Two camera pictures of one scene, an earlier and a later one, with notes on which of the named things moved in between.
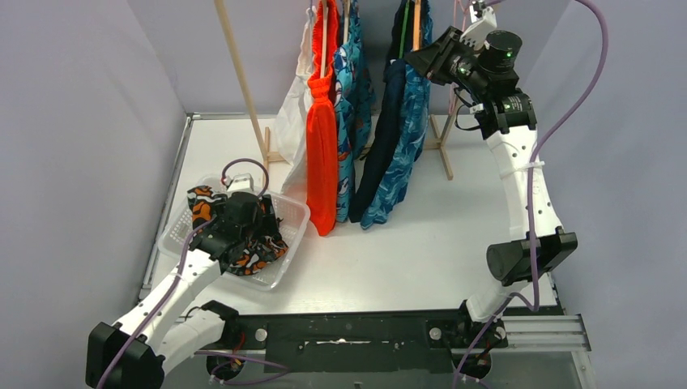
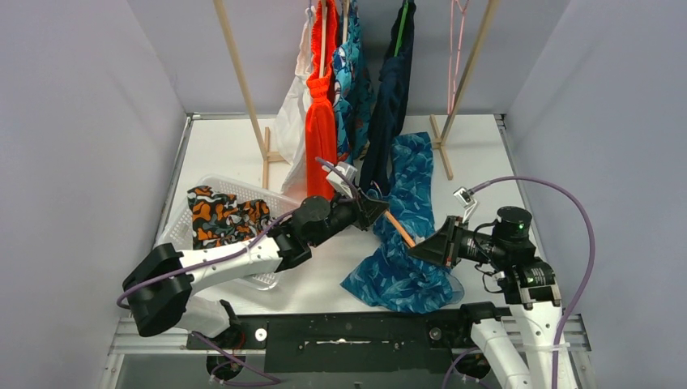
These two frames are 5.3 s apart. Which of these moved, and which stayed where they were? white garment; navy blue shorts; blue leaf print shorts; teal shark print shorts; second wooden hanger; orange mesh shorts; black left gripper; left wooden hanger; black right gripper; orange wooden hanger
Moved: orange wooden hanger; black left gripper; black right gripper; blue leaf print shorts
Stayed: white garment; second wooden hanger; navy blue shorts; teal shark print shorts; left wooden hanger; orange mesh shorts
